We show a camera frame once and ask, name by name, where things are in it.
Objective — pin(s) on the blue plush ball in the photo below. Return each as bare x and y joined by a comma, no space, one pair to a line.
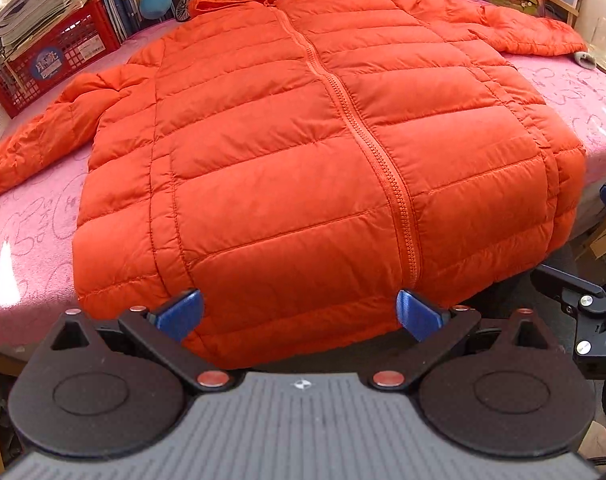
155,2

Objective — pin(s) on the pink blanket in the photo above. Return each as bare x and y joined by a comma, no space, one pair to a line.
33,230

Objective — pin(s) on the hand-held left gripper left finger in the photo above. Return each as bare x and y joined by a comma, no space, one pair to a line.
180,312

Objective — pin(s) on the orange puffer jacket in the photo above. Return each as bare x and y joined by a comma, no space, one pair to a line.
283,160

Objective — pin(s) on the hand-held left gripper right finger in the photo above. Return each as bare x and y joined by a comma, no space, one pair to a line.
418,317

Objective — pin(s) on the red plastic crate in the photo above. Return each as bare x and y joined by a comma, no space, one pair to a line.
90,30

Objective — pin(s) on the stack of magazines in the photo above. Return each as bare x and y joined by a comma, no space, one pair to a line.
38,5

